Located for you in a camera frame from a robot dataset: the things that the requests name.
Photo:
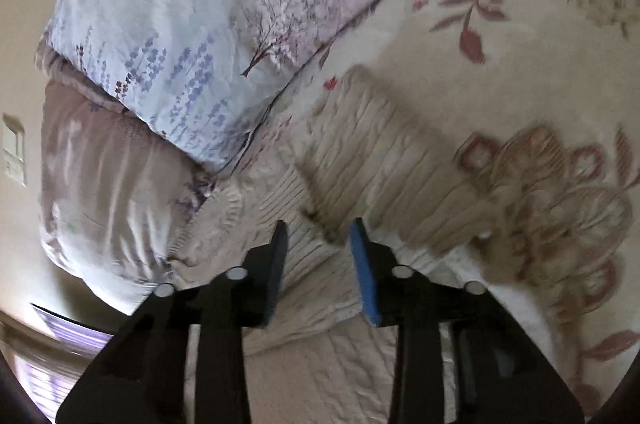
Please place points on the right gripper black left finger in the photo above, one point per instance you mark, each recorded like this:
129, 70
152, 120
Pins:
179, 358

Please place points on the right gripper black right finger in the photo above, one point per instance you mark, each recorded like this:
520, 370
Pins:
500, 374

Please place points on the beige cable-knit sweater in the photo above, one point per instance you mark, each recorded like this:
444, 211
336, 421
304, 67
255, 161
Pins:
358, 153

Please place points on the pink floral left pillow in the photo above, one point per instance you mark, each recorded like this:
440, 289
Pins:
114, 195

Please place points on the floral bed sheet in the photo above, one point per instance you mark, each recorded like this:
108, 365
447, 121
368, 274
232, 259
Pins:
537, 104

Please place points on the white wall switch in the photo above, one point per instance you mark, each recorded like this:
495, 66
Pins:
13, 149

